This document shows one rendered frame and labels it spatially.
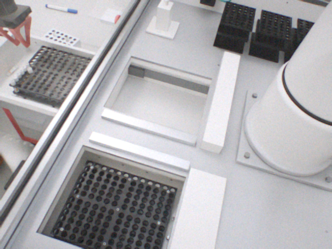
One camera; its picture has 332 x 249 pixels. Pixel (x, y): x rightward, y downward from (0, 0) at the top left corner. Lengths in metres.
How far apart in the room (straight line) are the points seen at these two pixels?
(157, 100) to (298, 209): 0.49
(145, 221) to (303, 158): 0.36
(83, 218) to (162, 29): 0.59
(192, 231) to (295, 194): 0.25
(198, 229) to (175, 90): 0.48
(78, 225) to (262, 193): 0.41
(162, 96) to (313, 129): 0.48
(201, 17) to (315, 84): 0.58
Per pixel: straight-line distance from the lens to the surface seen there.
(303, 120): 0.56
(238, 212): 0.62
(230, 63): 0.81
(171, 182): 0.70
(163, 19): 0.89
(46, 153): 0.60
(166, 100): 0.87
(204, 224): 0.58
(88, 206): 0.67
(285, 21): 0.95
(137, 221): 0.65
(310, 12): 1.06
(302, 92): 0.55
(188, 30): 0.95
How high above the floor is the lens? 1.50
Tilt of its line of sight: 56 degrees down
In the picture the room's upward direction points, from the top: 11 degrees clockwise
